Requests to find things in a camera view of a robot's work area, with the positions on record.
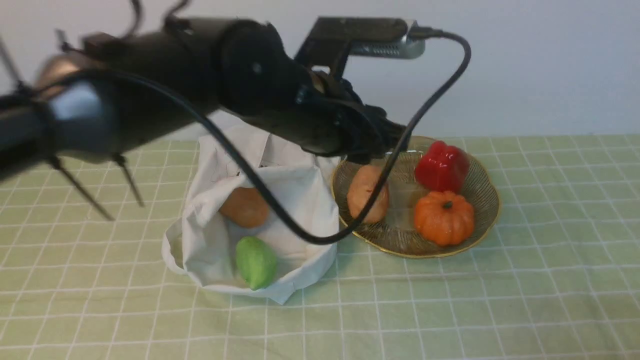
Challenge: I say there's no green checkered tablecloth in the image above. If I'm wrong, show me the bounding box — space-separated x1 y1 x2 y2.
0 134 640 360

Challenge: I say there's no brown potato in bag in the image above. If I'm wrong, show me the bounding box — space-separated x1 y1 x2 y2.
219 187 270 229

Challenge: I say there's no red bell pepper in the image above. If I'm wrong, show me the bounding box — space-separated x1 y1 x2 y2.
414 140 470 194

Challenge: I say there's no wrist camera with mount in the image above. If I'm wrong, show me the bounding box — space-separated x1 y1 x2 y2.
294 16 426 80

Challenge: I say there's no brown potato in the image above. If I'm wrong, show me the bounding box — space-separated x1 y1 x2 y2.
347 165 389 224
219 187 270 229

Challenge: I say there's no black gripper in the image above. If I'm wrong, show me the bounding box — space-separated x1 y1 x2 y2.
250 70 409 164

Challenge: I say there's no white cloth bag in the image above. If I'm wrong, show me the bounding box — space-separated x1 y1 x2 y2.
161 125 339 305

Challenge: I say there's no gold wire basket plate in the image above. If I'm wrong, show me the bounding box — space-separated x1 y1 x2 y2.
353 136 502 259

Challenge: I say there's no orange pumpkin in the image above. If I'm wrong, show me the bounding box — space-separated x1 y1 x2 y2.
413 191 475 248

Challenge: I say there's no black camera cable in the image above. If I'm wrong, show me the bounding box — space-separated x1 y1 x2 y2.
30 27 472 246

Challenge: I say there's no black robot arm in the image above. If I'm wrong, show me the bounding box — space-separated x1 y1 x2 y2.
0 17 409 179

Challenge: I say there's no green cucumber vegetable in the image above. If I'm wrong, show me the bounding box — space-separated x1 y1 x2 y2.
235 235 278 291

